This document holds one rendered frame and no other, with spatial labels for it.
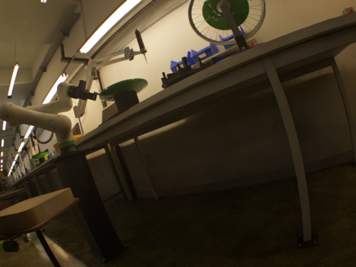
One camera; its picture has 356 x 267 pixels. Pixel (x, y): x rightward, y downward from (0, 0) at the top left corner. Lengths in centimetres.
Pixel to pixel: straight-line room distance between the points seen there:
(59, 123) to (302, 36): 130
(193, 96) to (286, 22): 123
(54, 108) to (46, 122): 23
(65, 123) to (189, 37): 143
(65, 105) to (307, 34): 146
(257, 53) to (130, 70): 192
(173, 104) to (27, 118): 90
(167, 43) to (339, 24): 173
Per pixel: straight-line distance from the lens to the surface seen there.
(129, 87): 108
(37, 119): 127
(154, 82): 217
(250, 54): 75
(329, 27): 80
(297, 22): 183
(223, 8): 120
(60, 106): 145
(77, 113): 164
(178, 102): 92
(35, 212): 69
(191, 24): 133
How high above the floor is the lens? 70
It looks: level
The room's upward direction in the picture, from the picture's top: 19 degrees counter-clockwise
